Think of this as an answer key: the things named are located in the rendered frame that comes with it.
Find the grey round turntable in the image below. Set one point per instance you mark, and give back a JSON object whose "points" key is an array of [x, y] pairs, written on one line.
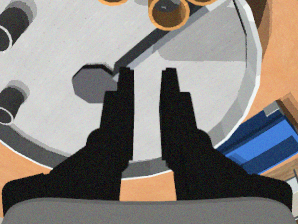
{"points": [[87, 41]]}

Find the grey cylinder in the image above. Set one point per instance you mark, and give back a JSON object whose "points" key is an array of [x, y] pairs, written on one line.
{"points": [[11, 24], [10, 102]]}

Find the bronze bushing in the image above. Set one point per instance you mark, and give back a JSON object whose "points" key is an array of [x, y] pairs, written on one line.
{"points": [[202, 2], [112, 2], [171, 20]]}

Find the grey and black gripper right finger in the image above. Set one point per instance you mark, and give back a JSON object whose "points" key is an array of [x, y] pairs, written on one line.
{"points": [[188, 152]]}

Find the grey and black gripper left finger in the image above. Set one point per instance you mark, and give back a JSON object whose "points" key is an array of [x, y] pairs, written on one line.
{"points": [[91, 172]]}

